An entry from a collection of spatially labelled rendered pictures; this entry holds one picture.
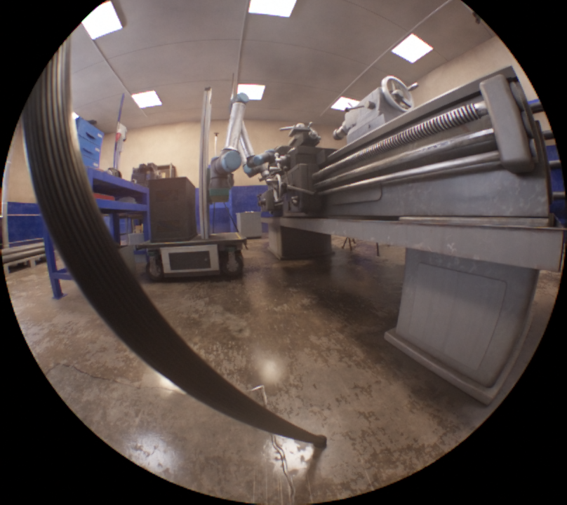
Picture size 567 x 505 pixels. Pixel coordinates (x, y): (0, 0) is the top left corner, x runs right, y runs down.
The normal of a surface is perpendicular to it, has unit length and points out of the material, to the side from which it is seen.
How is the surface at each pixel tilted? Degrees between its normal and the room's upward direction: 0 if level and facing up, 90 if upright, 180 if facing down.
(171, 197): 90
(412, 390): 0
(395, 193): 90
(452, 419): 0
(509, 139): 90
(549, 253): 90
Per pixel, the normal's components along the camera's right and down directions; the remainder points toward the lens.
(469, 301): -0.97, 0.06
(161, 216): 0.29, 0.02
